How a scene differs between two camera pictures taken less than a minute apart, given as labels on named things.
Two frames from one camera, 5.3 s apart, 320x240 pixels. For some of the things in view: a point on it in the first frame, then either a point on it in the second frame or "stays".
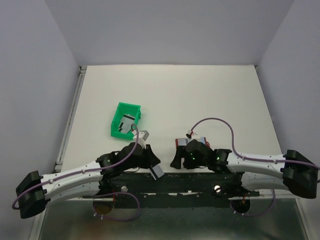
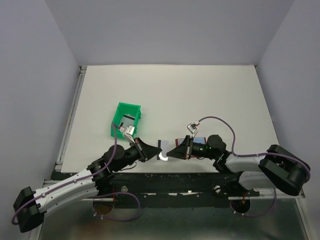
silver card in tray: x=127 y=121 stays
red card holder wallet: x=184 y=142 stays
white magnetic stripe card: x=156 y=171 to x=165 y=148
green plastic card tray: x=124 y=109 stays
